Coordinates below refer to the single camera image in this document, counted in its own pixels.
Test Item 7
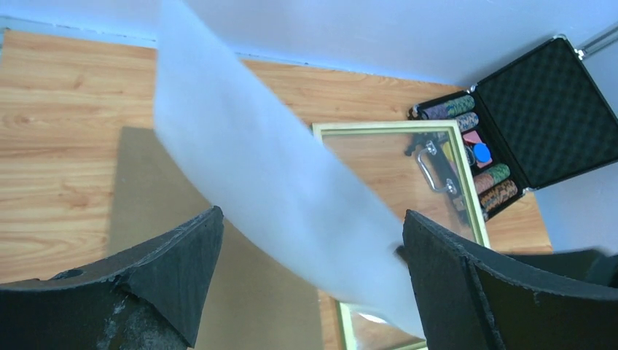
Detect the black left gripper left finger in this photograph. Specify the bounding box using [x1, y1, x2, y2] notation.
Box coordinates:
[1, 206, 224, 349]

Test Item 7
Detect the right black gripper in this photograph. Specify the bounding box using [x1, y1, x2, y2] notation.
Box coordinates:
[508, 249, 617, 288]

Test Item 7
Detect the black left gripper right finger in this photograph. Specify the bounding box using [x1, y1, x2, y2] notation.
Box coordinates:
[402, 211, 617, 349]

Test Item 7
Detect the wooden picture frame green trim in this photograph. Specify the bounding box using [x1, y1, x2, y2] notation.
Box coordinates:
[311, 120, 491, 350]

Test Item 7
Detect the forest photo print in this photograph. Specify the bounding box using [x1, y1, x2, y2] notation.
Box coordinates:
[153, 1, 423, 337]

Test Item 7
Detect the brown cardboard backing board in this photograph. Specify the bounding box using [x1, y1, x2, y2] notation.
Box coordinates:
[108, 127, 324, 349]

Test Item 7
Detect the orange black chip row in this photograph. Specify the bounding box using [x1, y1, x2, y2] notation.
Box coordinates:
[480, 179, 518, 212]

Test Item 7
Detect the red poker chip row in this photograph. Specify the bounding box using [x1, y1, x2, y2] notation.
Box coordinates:
[473, 173, 494, 194]

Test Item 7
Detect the green poker chip row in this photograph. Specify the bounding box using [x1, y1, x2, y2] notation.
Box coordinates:
[485, 163, 511, 184]

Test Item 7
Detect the blue dealer button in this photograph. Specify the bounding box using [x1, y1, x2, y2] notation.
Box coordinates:
[472, 143, 492, 164]

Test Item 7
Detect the black poker chip case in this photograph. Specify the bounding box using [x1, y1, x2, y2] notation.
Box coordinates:
[409, 36, 617, 219]

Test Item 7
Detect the top blue green chip row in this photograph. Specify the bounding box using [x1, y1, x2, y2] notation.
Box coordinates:
[418, 95, 475, 120]

